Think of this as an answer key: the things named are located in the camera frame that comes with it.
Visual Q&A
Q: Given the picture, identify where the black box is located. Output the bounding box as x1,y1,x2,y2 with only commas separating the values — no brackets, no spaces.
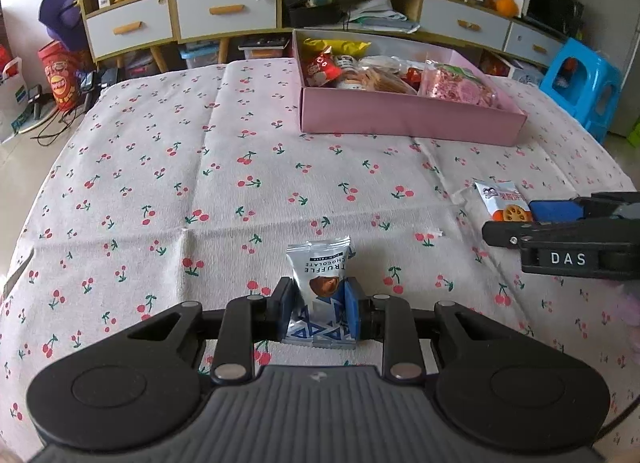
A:
285,0,346,26

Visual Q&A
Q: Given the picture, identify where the red toy box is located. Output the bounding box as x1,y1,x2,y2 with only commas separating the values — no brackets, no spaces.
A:
480,50,511,76

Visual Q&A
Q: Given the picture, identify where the small white orange packet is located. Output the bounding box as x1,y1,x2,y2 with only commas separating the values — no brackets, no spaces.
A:
474,180,535,222

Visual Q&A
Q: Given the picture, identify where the black microwave oven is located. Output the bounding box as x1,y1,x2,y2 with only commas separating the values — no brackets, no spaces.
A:
522,0,586,36

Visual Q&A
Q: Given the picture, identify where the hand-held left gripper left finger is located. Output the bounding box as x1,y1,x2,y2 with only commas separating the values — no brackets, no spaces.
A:
124,276,298,385

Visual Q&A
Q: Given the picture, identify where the wooden cabinet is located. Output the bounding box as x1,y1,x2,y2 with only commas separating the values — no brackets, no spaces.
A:
72,0,568,74

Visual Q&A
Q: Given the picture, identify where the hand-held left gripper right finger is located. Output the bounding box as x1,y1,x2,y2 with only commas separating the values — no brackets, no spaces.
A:
343,276,512,385

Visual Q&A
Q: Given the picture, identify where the blue plastic stool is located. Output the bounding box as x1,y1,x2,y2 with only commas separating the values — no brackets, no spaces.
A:
539,38,623,144

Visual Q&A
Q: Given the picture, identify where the black hand-held device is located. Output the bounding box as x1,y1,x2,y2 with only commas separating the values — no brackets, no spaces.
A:
77,67,121,94

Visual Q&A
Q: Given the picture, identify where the pink cardboard box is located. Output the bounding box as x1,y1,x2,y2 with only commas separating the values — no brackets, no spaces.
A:
291,29,528,147

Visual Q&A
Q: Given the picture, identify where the white cartoon print box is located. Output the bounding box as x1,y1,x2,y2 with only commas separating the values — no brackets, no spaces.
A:
510,63,546,86

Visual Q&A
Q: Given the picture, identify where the purple bag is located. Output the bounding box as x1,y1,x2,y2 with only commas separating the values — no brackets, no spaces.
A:
39,0,91,51

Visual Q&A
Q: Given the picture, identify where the black cable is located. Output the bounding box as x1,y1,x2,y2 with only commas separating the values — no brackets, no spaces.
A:
37,110,88,146

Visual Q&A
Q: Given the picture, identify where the cherry print tablecloth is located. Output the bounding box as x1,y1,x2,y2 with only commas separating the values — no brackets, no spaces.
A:
0,57,640,463

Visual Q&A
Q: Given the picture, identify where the white paper bag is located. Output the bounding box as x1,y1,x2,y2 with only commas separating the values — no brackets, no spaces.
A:
0,46,31,144

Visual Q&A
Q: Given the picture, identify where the clear storage bin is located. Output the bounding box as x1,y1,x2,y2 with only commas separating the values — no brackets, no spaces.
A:
239,38,291,61

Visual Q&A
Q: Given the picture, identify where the pile of white bags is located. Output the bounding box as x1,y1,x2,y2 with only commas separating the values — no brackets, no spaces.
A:
347,0,421,34

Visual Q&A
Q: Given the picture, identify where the red snack packet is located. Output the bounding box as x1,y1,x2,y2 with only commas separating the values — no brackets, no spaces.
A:
305,53,345,89

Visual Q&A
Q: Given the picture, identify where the silver blue chocolate packet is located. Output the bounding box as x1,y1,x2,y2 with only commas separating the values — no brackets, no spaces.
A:
279,237,359,350

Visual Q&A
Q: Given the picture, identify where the clear bin with blue lid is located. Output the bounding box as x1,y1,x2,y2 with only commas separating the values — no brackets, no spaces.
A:
180,43,221,69

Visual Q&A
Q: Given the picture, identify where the yellow snack packet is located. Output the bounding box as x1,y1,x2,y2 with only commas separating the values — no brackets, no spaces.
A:
301,37,372,58

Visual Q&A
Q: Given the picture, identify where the red printed bag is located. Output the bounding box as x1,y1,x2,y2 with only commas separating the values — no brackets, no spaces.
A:
39,40,83,111

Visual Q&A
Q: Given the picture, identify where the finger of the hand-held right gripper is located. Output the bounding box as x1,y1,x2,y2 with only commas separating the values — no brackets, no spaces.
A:
529,192,640,224
482,220,640,247

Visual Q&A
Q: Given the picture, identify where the orange snack packet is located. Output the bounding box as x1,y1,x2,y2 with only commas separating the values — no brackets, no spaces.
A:
350,66,418,95

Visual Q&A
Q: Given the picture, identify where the white cabinet drawer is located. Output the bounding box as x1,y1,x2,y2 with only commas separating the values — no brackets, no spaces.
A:
85,0,173,60
175,0,277,41
422,0,511,51
504,23,563,66

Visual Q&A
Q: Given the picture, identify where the clear pink cracker packet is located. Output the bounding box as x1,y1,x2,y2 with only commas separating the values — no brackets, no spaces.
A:
417,60,502,108

